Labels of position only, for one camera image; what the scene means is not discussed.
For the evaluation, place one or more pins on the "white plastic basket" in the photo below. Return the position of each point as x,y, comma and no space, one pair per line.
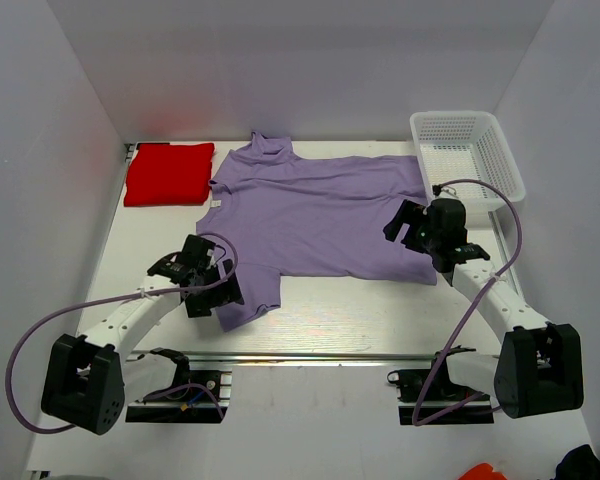
467,145

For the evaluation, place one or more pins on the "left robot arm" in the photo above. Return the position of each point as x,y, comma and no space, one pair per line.
93,376

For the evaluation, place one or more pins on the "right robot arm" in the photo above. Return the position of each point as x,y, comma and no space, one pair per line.
539,367

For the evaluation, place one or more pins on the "black cloth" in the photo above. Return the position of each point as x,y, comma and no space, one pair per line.
580,463

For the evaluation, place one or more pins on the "purple t shirt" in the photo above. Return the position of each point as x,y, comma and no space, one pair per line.
290,216

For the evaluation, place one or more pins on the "folded red t shirt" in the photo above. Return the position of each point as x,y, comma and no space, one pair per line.
164,174

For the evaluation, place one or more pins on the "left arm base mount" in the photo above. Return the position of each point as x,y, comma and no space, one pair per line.
180,395

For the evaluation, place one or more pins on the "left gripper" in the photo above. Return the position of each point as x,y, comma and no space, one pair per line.
226,292

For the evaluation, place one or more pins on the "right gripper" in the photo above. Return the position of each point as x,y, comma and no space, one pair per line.
409,212

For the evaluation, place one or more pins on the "orange object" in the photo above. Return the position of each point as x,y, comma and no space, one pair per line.
483,471

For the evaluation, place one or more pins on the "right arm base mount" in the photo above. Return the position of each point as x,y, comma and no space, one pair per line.
409,382

